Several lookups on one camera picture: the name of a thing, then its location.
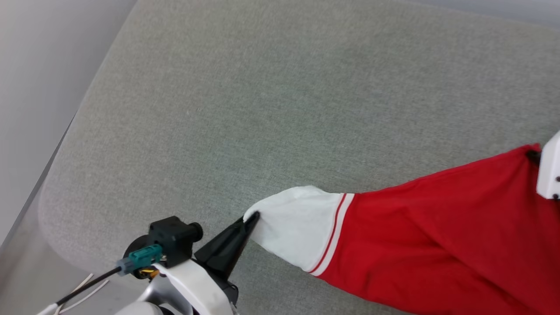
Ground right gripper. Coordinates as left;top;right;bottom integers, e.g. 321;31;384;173
526;130;560;200

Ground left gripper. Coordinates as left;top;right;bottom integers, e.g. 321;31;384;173
124;211;261;315

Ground red garment with white sleeves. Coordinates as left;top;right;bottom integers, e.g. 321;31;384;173
243;142;560;315

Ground left arm teal-plug cable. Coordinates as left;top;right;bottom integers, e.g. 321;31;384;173
56;244;164;307

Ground left arm thin white wires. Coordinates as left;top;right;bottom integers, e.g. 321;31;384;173
36;273;110;315

